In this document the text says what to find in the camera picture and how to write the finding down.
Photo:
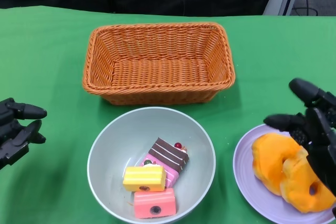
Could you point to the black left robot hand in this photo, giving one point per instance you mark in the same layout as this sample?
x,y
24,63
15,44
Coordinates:
x,y
13,134

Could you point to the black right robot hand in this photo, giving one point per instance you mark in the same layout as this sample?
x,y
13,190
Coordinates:
x,y
323,134

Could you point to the orange striped croissant bread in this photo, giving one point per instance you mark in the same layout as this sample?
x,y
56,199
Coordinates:
x,y
267,161
299,182

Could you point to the grey-green bowl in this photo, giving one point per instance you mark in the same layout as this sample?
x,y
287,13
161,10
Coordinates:
x,y
118,140

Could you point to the lavender plate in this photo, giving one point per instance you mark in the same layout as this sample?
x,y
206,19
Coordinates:
x,y
246,182

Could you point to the yellow cake block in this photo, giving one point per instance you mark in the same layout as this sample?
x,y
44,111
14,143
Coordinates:
x,y
144,178

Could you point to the chocolate layered cake slice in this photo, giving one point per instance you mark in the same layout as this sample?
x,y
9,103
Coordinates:
x,y
169,155

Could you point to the orange wicker basket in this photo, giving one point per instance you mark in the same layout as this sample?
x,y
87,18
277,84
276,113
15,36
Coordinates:
x,y
157,77

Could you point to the pink cake block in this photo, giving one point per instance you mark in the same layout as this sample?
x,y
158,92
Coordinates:
x,y
155,200

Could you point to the pink layered cake slice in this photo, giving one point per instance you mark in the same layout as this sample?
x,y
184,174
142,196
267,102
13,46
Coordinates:
x,y
172,176

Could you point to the green tablecloth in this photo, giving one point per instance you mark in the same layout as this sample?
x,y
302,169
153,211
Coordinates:
x,y
39,51

